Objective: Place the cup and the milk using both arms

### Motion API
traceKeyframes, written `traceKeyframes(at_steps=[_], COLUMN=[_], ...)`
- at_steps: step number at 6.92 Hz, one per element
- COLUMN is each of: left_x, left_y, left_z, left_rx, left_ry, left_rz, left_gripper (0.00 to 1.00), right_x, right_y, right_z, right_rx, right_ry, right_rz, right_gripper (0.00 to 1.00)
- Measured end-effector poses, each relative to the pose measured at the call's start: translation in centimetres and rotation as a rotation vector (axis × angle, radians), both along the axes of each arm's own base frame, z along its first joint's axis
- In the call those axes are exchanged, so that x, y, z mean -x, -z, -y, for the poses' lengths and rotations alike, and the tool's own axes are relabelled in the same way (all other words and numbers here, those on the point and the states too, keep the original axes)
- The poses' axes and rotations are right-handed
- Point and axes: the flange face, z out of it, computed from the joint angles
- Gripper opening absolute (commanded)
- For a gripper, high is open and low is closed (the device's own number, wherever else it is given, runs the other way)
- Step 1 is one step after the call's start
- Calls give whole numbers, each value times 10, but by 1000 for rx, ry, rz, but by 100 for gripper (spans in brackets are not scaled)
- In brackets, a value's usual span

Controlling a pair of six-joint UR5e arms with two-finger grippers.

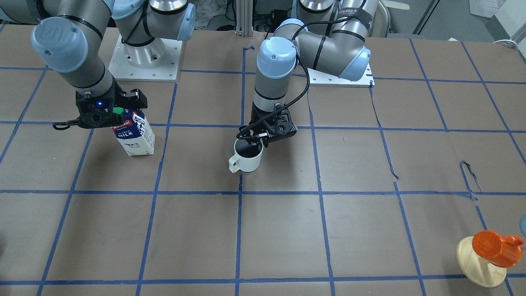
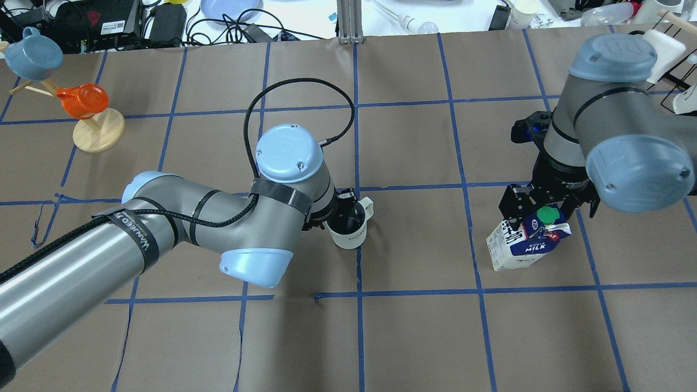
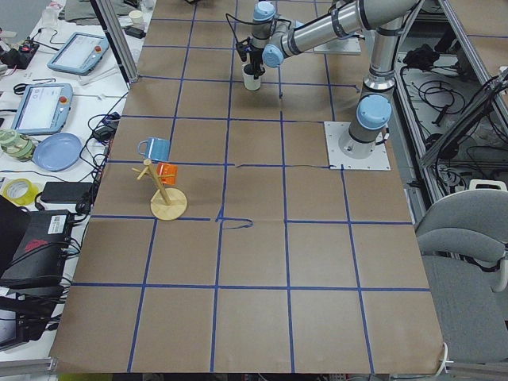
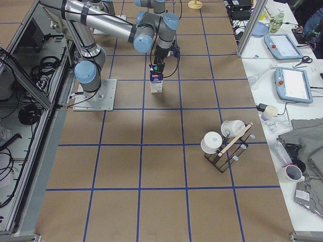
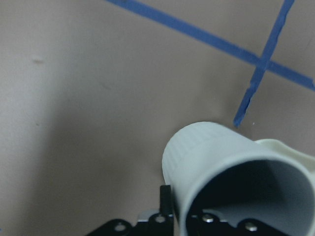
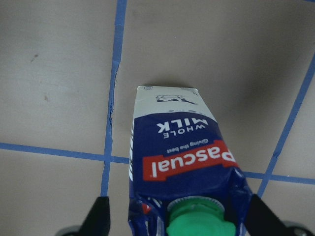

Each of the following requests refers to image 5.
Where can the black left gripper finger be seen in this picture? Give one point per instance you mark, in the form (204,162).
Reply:
(165,201)

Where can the grey mug with handle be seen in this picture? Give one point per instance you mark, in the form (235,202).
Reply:
(213,168)

